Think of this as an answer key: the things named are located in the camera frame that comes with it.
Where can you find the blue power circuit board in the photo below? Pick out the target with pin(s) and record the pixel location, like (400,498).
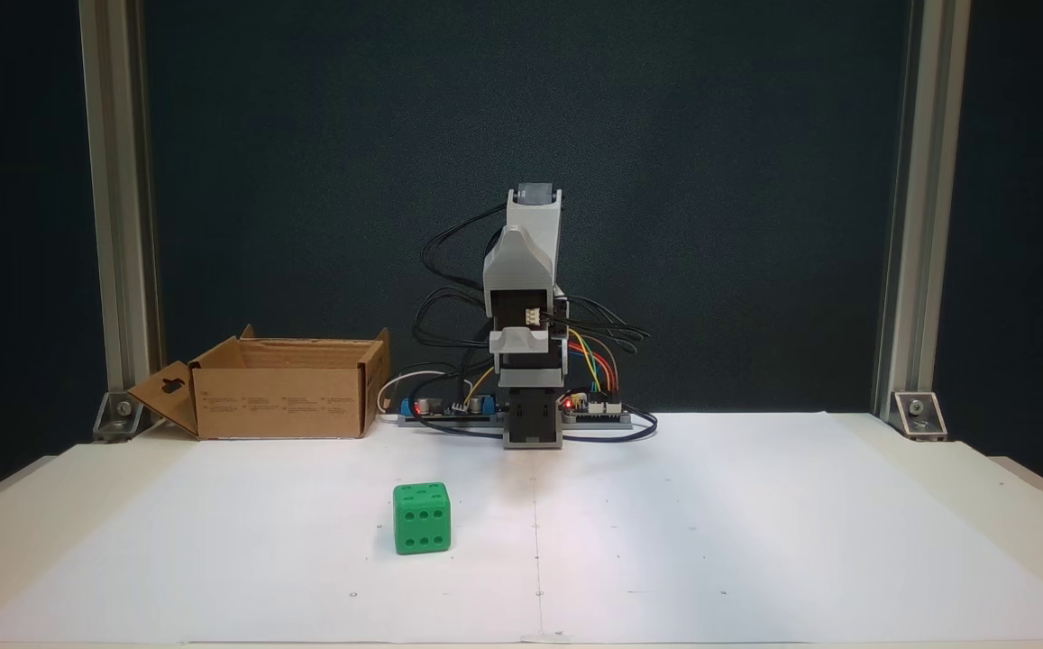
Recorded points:
(449,410)

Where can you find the brown cardboard box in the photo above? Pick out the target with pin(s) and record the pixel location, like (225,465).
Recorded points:
(278,401)

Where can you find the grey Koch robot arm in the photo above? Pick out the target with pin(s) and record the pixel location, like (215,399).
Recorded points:
(535,214)

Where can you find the metal corner bracket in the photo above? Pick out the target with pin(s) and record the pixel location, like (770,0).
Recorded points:
(120,416)
(920,415)

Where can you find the grey ribbed wide gripper finger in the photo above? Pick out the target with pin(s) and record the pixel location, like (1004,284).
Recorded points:
(518,266)

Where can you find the aluminium frame post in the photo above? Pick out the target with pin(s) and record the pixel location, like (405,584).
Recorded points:
(922,225)
(123,225)

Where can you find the green dice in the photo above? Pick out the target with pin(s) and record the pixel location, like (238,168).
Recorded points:
(422,518)

